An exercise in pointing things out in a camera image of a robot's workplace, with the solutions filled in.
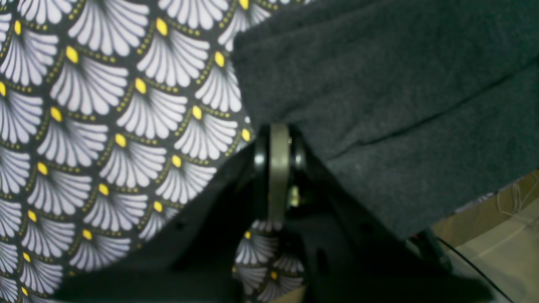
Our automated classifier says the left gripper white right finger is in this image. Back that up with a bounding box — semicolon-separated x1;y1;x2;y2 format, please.
268;123;306;223

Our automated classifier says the white plastic bin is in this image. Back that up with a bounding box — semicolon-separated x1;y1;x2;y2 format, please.
438;202;539;303

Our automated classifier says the dark grey T-shirt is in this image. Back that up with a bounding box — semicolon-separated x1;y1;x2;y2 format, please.
231;0;539;239

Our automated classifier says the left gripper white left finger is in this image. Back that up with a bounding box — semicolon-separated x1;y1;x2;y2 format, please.
253;126;270;219

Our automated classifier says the fan-patterned table cloth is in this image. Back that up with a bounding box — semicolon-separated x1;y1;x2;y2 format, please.
0;0;308;303

